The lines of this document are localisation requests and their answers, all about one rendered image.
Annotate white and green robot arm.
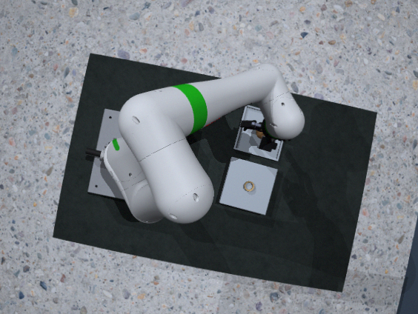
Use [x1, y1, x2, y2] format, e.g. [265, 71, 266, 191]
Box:
[85, 63, 305, 224]

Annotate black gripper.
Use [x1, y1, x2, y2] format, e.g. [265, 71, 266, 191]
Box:
[240, 120, 285, 141]

